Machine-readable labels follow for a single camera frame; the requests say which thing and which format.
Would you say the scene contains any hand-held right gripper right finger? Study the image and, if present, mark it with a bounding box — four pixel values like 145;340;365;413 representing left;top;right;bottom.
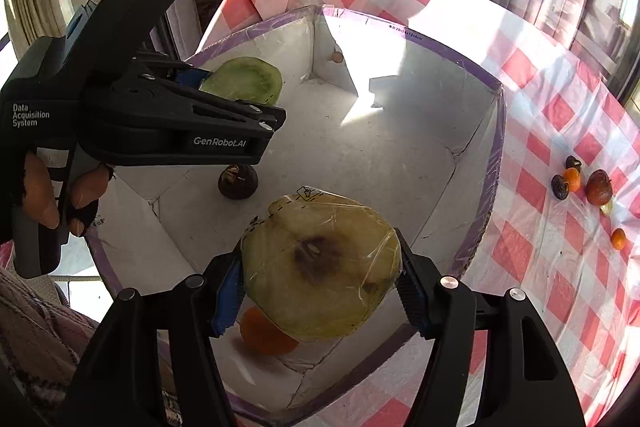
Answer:
392;227;586;427

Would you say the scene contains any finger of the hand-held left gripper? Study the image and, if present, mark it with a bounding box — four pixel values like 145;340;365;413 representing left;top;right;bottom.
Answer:
131;52;207;91
99;76;287;134

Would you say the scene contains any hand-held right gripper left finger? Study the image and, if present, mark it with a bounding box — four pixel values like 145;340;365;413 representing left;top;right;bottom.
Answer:
57;252;246;427

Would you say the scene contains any green fruit half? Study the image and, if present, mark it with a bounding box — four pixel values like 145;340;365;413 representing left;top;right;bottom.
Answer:
199;57;283;106

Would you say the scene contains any yellow apple half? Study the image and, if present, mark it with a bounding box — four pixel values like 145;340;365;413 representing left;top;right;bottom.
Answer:
241;194;403;342

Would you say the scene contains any white cardboard box purple tape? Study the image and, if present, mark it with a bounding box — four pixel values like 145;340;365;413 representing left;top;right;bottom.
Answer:
84;4;507;426

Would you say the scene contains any person's left hand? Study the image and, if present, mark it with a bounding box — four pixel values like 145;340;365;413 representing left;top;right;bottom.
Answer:
22;151;115;239

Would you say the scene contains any orange tangerine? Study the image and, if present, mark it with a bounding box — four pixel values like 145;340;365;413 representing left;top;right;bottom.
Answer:
239;306;300;356

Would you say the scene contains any dark brown round fruit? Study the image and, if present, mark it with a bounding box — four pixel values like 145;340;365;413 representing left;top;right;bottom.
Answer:
217;163;259;200

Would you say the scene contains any red white checkered tablecloth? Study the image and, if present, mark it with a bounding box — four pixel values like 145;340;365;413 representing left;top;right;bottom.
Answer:
197;0;640;427

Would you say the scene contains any person's plaid clothing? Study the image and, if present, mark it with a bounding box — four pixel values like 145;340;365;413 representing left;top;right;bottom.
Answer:
0;267;101;427

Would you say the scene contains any reddish brown fruit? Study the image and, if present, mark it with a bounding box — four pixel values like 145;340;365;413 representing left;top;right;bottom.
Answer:
586;169;614;206

